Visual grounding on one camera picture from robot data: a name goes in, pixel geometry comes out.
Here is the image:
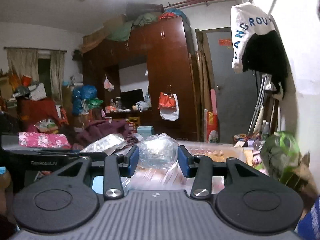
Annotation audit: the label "clear plastic bag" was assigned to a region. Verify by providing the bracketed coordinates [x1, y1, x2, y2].
[139, 133, 179, 169]

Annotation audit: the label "silver foil packet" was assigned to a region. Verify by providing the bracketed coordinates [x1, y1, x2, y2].
[80, 134, 127, 155]

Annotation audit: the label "pink floral bedding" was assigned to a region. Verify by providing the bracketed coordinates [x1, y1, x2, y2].
[18, 132, 71, 149]

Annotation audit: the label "maroon clothes pile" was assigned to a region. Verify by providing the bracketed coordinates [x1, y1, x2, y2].
[76, 119, 130, 147]

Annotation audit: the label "red white hanging bag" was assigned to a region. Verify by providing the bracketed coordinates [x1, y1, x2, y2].
[158, 92, 179, 121]

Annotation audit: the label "black monitor screen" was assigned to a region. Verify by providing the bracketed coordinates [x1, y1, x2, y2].
[120, 89, 144, 109]

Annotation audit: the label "blue plastic bags stack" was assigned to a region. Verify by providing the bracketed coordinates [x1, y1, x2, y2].
[72, 85, 101, 116]

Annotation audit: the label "grey metal door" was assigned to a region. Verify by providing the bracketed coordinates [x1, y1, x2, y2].
[206, 28, 258, 144]

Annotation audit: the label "green plastic bag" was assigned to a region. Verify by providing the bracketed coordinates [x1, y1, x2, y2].
[260, 131, 301, 180]

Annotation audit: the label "beige window curtain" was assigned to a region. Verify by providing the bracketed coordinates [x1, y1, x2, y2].
[7, 48, 39, 81]

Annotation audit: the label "dark red wooden wardrobe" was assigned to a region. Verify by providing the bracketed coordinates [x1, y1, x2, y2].
[82, 16, 201, 141]

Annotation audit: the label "black hanging garment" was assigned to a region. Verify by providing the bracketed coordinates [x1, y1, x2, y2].
[241, 30, 288, 94]

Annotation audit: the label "white hoodie blue letters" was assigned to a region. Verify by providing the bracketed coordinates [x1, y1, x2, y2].
[231, 2, 275, 73]

